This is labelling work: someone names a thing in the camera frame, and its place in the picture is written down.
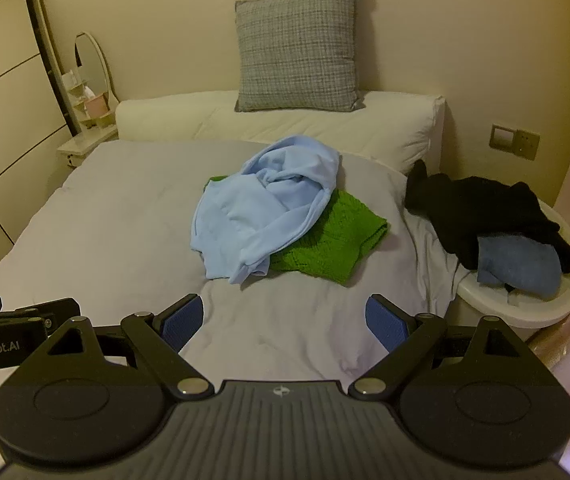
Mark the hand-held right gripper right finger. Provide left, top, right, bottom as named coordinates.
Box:
left=347, top=294, right=533, bottom=402

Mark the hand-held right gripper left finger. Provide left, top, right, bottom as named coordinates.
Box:
left=45, top=294, right=215, bottom=402

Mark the light blue sweatshirt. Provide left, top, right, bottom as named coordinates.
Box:
left=190, top=134, right=342, bottom=287

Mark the white cloth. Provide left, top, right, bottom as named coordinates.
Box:
left=404, top=209, right=472, bottom=312

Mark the green knit sweater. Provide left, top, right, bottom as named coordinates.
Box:
left=203, top=175, right=391, bottom=286

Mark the grey-blue garment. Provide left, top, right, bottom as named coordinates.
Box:
left=476, top=235, right=563, bottom=300

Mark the black garment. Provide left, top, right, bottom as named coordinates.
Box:
left=405, top=159, right=570, bottom=277

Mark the white round side table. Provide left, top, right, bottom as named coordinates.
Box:
left=457, top=197, right=570, bottom=330

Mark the white nightstand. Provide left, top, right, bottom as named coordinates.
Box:
left=56, top=124, right=118, bottom=169

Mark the cream wardrobe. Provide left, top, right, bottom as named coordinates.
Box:
left=0, top=0, right=74, bottom=242

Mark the white tiered organiser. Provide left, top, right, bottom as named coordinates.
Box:
left=62, top=70, right=118, bottom=132

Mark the oval mirror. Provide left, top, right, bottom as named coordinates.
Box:
left=73, top=32, right=118, bottom=111

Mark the grey plaid cushion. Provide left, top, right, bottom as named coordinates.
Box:
left=234, top=0, right=366, bottom=113

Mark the wall switch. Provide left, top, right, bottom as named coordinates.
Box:
left=490, top=122, right=517, bottom=151

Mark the wall socket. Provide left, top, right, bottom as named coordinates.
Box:
left=514, top=129, right=541, bottom=162

